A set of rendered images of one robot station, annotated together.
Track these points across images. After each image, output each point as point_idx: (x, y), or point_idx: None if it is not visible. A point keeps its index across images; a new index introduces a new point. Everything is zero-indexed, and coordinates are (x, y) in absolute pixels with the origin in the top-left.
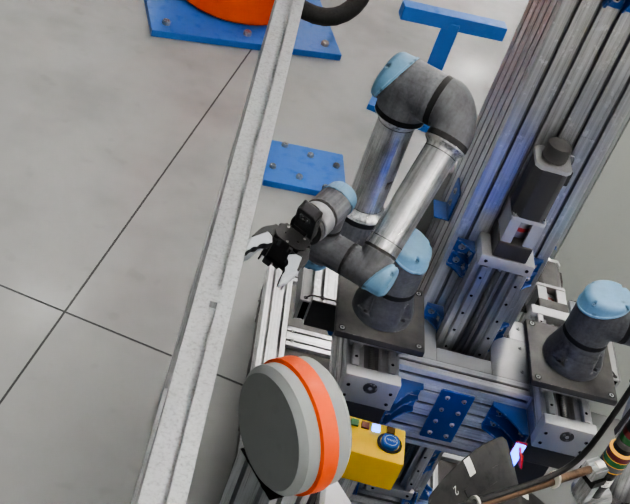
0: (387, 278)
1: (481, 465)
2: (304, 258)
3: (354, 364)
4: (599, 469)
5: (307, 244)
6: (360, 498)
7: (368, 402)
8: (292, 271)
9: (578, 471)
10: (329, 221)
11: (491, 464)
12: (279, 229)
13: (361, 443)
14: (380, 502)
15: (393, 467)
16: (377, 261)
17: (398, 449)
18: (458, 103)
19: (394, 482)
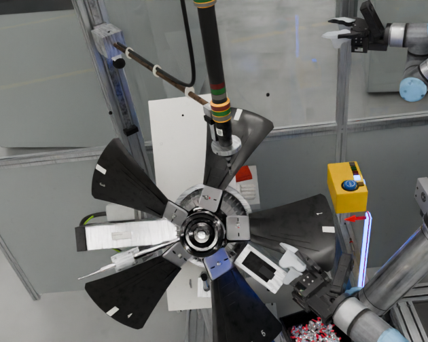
0: (405, 83)
1: (244, 120)
2: (350, 33)
3: None
4: (207, 106)
5: (362, 30)
6: (350, 230)
7: (422, 209)
8: (334, 33)
9: (200, 98)
10: (396, 32)
11: (249, 125)
12: (361, 20)
13: (339, 174)
14: (354, 239)
15: (335, 193)
16: (412, 72)
17: (347, 189)
18: None
19: (335, 207)
